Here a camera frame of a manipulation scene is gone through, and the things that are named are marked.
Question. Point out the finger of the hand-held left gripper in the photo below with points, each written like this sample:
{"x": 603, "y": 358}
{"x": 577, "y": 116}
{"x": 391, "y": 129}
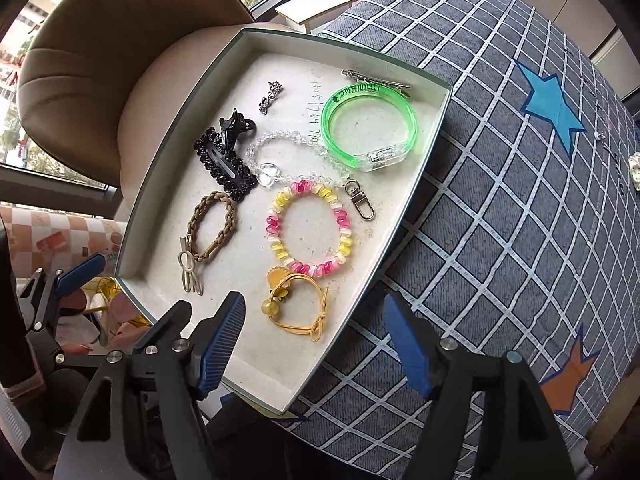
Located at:
{"x": 80, "y": 270}

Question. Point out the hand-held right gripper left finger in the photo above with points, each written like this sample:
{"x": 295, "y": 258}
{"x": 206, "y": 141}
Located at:
{"x": 220, "y": 347}

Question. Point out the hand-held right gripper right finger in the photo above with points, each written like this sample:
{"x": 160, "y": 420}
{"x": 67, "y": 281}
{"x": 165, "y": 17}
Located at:
{"x": 407, "y": 342}

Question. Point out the white shallow box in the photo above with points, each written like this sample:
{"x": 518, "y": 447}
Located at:
{"x": 240, "y": 270}

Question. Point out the black beaded snap hair clip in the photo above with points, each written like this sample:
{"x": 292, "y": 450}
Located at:
{"x": 220, "y": 165}

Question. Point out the black claw hair clip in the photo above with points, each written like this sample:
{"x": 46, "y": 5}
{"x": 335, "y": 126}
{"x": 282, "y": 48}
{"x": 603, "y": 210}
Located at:
{"x": 232, "y": 130}

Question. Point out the green translucent bangle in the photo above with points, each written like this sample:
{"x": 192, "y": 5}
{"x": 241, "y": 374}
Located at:
{"x": 370, "y": 91}

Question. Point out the person's left hand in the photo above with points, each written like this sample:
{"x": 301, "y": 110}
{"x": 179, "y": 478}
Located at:
{"x": 82, "y": 330}

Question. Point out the orange checkered cushion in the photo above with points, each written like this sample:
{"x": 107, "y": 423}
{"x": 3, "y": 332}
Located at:
{"x": 40, "y": 240}

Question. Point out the grey checked star tablecloth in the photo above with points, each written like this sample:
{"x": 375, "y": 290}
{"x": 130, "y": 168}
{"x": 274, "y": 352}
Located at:
{"x": 500, "y": 210}

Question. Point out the cardboard box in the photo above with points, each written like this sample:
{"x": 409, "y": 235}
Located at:
{"x": 615, "y": 435}

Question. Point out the beige upholstered chair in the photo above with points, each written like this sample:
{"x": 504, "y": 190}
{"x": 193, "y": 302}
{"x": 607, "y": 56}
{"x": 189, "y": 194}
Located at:
{"x": 100, "y": 35}

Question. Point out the small silver brooch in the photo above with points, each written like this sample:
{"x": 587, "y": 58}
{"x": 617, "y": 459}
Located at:
{"x": 270, "y": 97}

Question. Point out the silver alligator hair clip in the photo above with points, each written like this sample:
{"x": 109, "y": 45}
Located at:
{"x": 360, "y": 76}

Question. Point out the white satin scrunchie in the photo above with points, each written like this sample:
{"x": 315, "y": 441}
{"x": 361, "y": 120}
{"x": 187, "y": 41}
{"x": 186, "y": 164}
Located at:
{"x": 635, "y": 166}

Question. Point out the small white wooden stool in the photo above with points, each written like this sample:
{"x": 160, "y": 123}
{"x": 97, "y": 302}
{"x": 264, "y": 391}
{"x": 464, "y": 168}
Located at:
{"x": 315, "y": 7}

